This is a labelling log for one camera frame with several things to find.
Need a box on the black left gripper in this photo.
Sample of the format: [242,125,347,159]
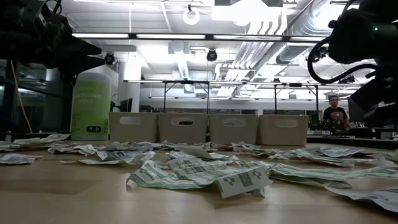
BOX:
[18,0,106,78]

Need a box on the black ceiling spotlight cluster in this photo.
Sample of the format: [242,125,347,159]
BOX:
[310,45,331,64]
[338,75,356,85]

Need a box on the black computer monitor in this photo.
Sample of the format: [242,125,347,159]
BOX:
[347,98,381,123]

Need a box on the green wipes canister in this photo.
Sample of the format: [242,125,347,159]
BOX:
[70,72,112,141]

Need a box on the black overhead light bar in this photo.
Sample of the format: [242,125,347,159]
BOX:
[71,32,330,44]

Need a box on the person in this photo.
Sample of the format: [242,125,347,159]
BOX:
[323,95,352,131]

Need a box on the dark background desk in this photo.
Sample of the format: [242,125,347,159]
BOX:
[307,125,398,139]

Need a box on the small dark monitor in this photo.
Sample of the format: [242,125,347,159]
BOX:
[119,97,134,113]

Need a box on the grey plastic bin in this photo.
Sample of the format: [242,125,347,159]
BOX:
[257,114,310,147]
[108,111,159,144]
[208,113,259,146]
[157,112,209,145]

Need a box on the white printed packet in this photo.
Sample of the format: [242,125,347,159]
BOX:
[325,185,398,214]
[14,133,71,146]
[0,141,22,152]

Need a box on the round ceiling lamp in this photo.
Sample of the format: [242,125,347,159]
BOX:
[182,4,201,26]

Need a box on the black ceiling-hung camera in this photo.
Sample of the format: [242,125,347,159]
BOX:
[206,49,219,63]
[103,52,117,66]

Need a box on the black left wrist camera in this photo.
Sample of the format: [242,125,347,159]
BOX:
[21,0,50,29]

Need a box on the yellow cable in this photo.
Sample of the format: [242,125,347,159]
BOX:
[10,60,34,134]

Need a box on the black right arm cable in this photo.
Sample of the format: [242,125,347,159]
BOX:
[307,36,382,84]

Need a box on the silver ventilation duct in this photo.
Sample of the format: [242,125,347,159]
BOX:
[231,0,346,71]

